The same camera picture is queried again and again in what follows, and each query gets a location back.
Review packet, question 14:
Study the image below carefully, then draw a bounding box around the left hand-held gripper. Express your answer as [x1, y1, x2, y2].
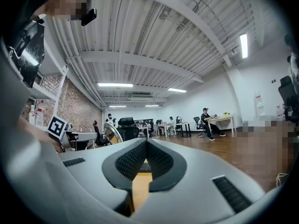
[47, 115, 98, 151]

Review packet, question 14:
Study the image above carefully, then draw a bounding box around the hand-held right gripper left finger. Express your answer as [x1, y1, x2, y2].
[45, 138, 148, 218]

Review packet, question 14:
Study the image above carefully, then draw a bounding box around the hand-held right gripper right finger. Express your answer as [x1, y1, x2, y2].
[137, 138, 267, 224]

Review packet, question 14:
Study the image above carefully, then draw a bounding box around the person's left forearm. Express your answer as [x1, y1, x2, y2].
[18, 117, 63, 153]

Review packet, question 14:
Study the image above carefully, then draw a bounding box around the black mesh office chair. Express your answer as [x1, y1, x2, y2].
[116, 117, 140, 141]

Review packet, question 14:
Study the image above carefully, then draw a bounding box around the white bottle red label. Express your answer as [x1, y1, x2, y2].
[28, 105, 36, 126]
[35, 100, 45, 127]

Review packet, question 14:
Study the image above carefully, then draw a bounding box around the black keyboard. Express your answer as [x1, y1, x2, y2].
[139, 162, 153, 172]

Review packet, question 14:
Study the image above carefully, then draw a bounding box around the long white table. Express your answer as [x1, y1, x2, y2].
[155, 122, 195, 138]

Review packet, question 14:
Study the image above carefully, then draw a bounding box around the light wooden table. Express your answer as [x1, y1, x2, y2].
[206, 114, 235, 138]

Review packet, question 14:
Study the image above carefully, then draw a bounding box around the white water dispenser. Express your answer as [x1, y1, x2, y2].
[254, 91, 267, 121]

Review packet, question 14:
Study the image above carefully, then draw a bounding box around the black glossy panel device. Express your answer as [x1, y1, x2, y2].
[7, 22, 46, 89]

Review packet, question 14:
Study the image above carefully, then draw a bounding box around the person's head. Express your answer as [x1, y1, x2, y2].
[44, 0, 95, 22]

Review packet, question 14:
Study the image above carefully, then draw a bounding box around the person's dark top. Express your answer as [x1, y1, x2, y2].
[0, 0, 51, 49]

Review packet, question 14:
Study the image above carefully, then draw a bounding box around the white floor cable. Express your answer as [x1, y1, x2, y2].
[276, 172, 289, 188]

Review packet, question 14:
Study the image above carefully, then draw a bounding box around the black head camera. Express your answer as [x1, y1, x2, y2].
[81, 7, 98, 27]

